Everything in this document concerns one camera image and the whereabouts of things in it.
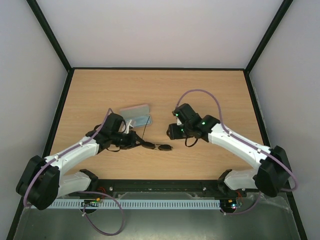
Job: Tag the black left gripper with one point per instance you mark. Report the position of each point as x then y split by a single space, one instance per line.
133 137

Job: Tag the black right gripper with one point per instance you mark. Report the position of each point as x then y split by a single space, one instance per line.
171 131

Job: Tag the light blue cleaning cloth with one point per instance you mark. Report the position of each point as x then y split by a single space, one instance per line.
141 121

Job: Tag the black aviator sunglasses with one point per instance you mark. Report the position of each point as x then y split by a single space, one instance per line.
153 146

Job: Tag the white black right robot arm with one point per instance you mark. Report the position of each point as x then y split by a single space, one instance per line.
268 173

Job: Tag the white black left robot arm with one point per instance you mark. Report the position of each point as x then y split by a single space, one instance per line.
44 178

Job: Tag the grey metal front plate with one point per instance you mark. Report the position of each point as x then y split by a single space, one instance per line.
263 222

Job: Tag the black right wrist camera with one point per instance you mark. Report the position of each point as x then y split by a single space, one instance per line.
185 113

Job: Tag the black front mounting rail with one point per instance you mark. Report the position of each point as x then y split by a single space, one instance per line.
202 188

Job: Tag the light blue slotted cable duct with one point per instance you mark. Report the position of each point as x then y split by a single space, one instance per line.
137 204

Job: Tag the black left corner frame post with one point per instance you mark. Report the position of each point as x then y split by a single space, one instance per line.
39 15

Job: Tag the black corner frame post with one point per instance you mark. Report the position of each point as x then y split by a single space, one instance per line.
39 15
281 12

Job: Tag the black right corner frame post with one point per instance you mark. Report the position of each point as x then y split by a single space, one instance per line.
281 12

